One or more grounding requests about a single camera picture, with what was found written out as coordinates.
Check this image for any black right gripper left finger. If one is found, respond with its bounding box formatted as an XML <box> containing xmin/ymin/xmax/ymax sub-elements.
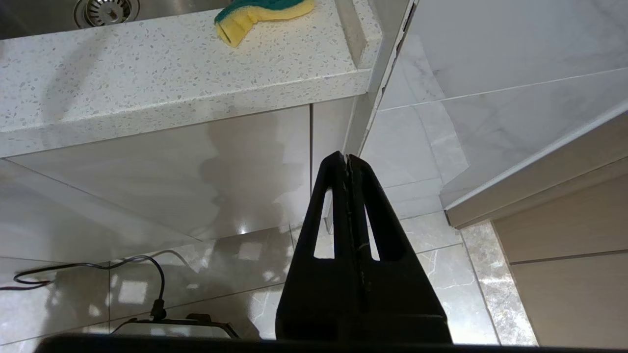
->
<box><xmin>275</xmin><ymin>151</ymin><xmax>367</xmax><ymax>343</ymax></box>

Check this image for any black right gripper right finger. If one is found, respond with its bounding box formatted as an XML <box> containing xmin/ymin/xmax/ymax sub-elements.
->
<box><xmin>348</xmin><ymin>155</ymin><xmax>453</xmax><ymax>343</ymax></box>

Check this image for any green sponge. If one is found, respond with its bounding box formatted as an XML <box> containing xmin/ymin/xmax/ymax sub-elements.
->
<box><xmin>214</xmin><ymin>0</ymin><xmax>315</xmax><ymax>49</ymax></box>

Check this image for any grey black robot base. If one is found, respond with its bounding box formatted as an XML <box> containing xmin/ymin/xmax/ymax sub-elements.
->
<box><xmin>110</xmin><ymin>314</ymin><xmax>241</xmax><ymax>340</ymax></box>

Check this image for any round metal sink drain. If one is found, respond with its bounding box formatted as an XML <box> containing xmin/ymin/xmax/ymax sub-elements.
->
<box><xmin>74</xmin><ymin>0</ymin><xmax>141</xmax><ymax>28</ymax></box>

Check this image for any stainless steel sink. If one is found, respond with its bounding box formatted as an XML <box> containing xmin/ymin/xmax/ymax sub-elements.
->
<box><xmin>0</xmin><ymin>0</ymin><xmax>235</xmax><ymax>41</ymax></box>

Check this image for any beige wooden cabinet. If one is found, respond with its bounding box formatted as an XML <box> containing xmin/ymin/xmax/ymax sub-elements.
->
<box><xmin>444</xmin><ymin>101</ymin><xmax>628</xmax><ymax>353</ymax></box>

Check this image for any white cabinet door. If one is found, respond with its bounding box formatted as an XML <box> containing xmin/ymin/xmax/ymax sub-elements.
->
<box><xmin>0</xmin><ymin>104</ymin><xmax>312</xmax><ymax>263</ymax></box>

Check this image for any thin black floor cable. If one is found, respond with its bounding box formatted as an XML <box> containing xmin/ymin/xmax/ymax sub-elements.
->
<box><xmin>0</xmin><ymin>255</ymin><xmax>167</xmax><ymax>322</ymax></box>

